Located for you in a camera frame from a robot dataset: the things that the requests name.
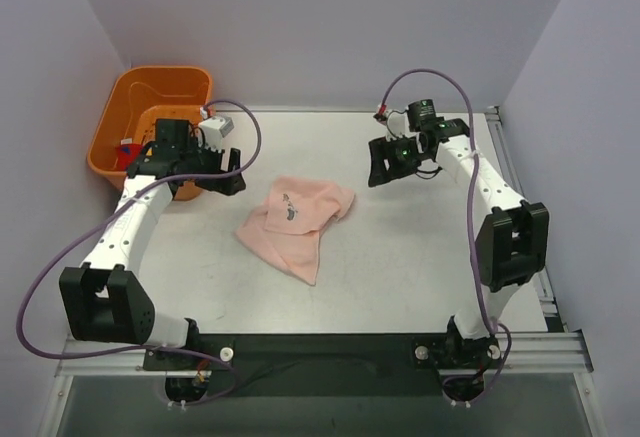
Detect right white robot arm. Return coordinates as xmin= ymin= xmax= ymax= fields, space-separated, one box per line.
xmin=368 ymin=100 xmax=550 ymax=367

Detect pink towel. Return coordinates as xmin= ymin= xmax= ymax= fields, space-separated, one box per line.
xmin=235 ymin=176 xmax=356 ymax=286

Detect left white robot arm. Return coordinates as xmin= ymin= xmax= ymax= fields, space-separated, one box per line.
xmin=59 ymin=117 xmax=246 ymax=369

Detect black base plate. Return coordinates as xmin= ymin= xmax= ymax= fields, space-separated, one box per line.
xmin=143 ymin=334 xmax=501 ymax=402

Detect orange plastic basket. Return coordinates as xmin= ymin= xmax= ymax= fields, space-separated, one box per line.
xmin=87 ymin=66 xmax=213 ymax=191

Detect aluminium frame rail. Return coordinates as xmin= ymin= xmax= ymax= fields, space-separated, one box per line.
xmin=54 ymin=329 xmax=595 ymax=376

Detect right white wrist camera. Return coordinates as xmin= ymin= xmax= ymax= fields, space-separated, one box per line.
xmin=374 ymin=109 xmax=406 ymax=141

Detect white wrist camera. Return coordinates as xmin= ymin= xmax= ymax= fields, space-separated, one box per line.
xmin=198 ymin=107 xmax=234 ymax=151
xmin=374 ymin=109 xmax=406 ymax=141

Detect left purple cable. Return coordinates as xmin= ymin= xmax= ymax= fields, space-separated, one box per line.
xmin=17 ymin=100 xmax=264 ymax=405

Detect purple cable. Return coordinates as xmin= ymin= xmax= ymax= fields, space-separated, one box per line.
xmin=17 ymin=100 xmax=264 ymax=405
xmin=379 ymin=67 xmax=512 ymax=403

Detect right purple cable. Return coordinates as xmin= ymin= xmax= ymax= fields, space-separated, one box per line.
xmin=379 ymin=67 xmax=512 ymax=403

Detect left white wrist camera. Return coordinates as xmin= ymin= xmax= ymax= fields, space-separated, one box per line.
xmin=198 ymin=107 xmax=234 ymax=151

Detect red rolled towel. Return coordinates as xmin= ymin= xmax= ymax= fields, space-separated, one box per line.
xmin=115 ymin=139 xmax=143 ymax=171

